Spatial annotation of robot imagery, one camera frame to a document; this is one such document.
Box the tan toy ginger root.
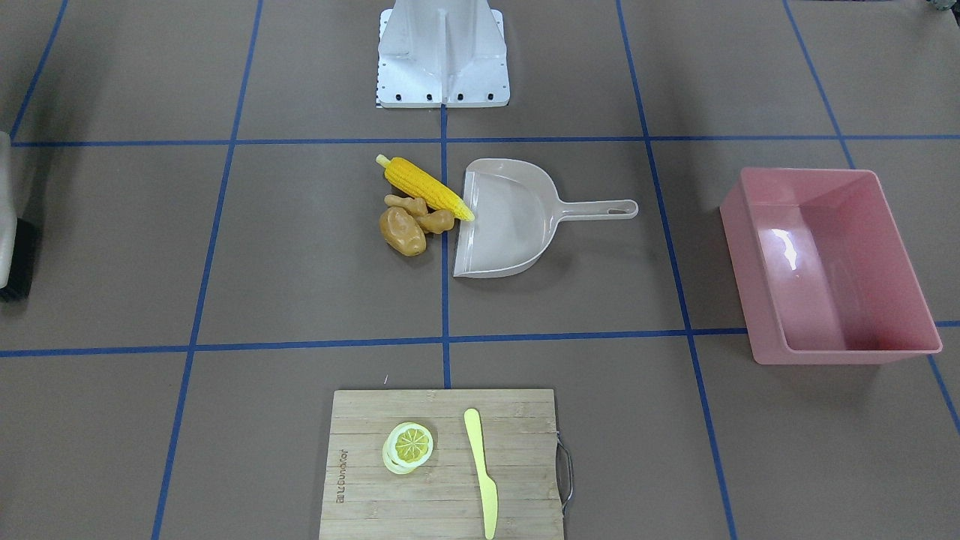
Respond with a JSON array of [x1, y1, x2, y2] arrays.
[[384, 194, 455, 235]]

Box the beige plastic dustpan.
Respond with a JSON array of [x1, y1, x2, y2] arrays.
[[453, 158, 639, 279]]

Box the brown toy potato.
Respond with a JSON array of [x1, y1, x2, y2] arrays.
[[379, 206, 428, 257]]

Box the yellow toy corn cob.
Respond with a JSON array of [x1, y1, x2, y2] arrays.
[[375, 154, 476, 222]]

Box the beige hand brush black bristles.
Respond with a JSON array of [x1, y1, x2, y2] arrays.
[[1, 132, 41, 303]]

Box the pink plastic bin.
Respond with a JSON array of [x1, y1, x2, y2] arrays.
[[720, 167, 943, 365]]

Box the yellow toy lemon slice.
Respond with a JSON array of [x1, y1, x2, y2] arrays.
[[382, 421, 434, 475]]

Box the yellow plastic toy knife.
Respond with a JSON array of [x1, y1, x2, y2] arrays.
[[463, 408, 500, 539]]

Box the bamboo cutting board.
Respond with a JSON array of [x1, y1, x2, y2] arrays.
[[319, 389, 565, 539]]

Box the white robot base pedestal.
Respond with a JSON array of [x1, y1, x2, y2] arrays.
[[375, 1, 511, 109]]

